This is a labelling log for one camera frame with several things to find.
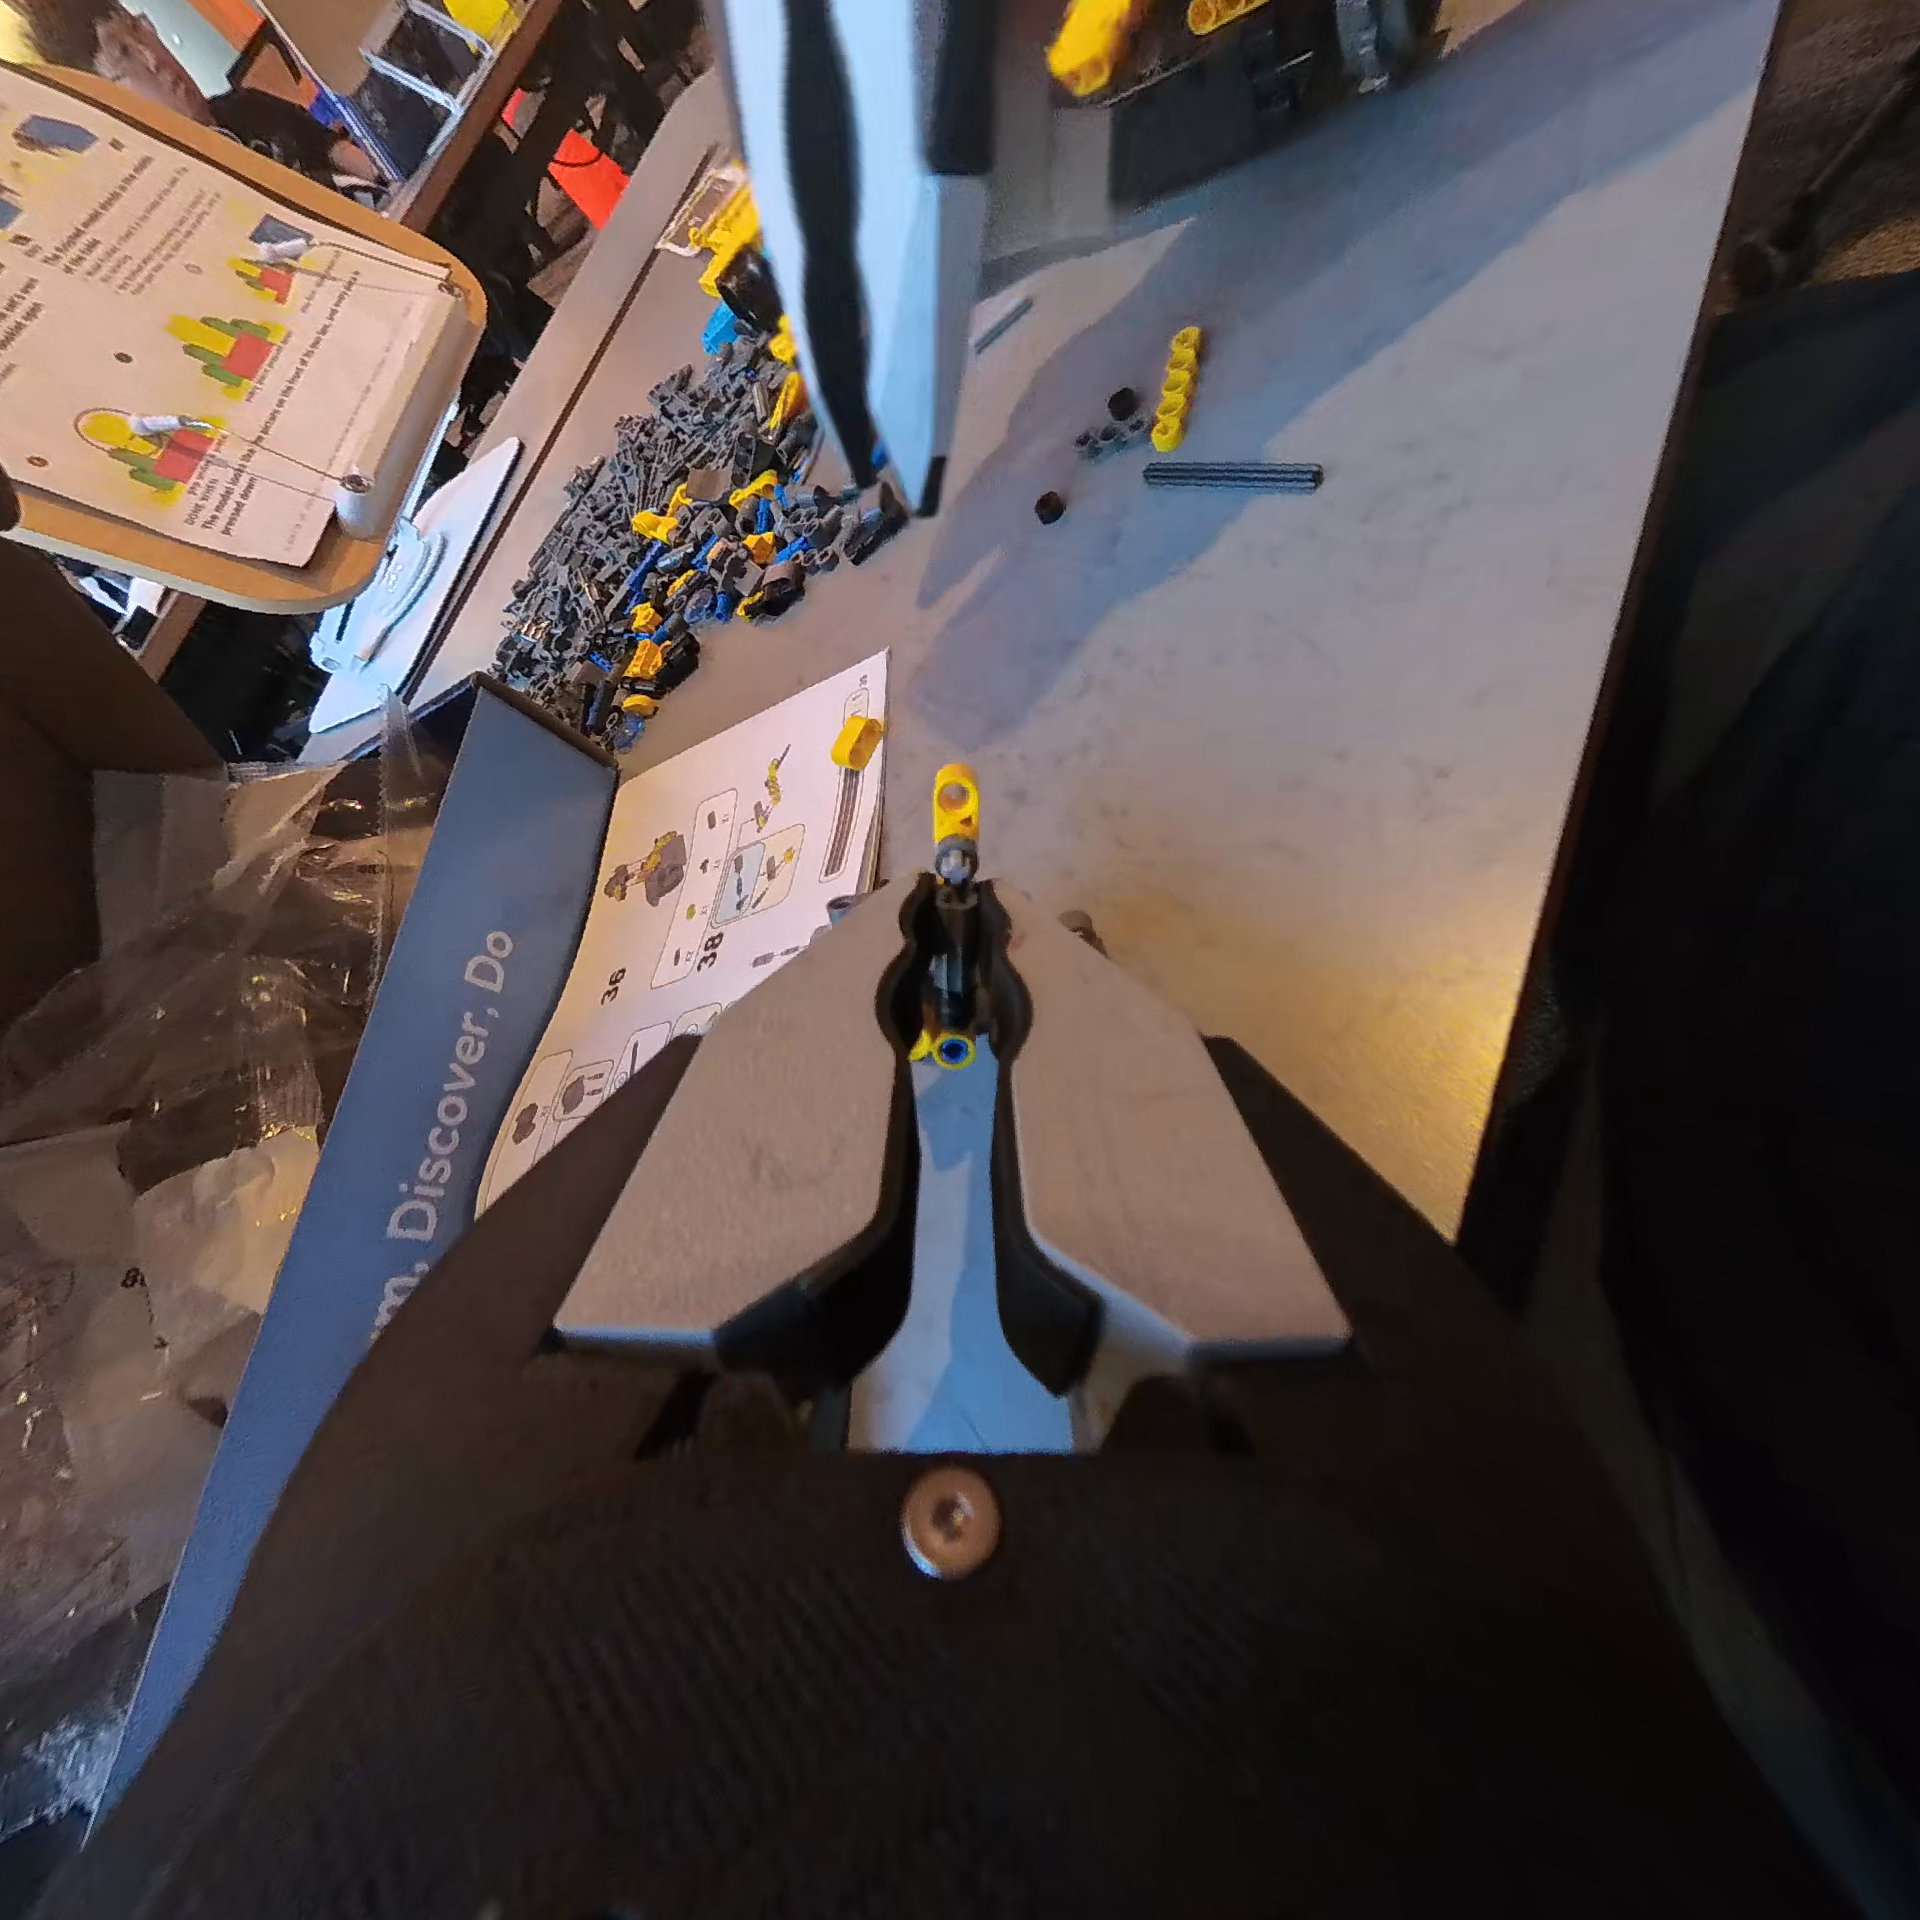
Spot orange object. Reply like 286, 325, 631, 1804
542, 128, 633, 234

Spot black yellow vehicle model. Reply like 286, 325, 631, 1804
1043, 0, 1452, 205

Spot instruction booklet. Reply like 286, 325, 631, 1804
477, 651, 894, 1219

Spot paper stand with sheet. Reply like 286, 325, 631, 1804
0, 58, 492, 617

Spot pile of small brick pieces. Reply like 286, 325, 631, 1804
503, 324, 917, 752

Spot small yellow axle assembly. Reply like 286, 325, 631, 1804
908, 762, 1002, 1072

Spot dark blue cardboard box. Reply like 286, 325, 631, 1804
0, 537, 627, 1807

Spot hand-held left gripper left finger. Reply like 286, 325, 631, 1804
552, 875, 923, 1366

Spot printed paper sheet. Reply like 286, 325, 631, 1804
0, 64, 461, 570

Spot crumpled clear plastic bags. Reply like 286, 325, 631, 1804
0, 688, 452, 1835

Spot white flat device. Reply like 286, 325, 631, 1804
301, 436, 526, 740

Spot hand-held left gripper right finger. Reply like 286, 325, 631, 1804
979, 875, 1358, 1401

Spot spread of yellow brick panels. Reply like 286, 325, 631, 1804
690, 177, 772, 296

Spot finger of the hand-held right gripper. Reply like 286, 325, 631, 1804
704, 0, 892, 490
856, 0, 995, 522

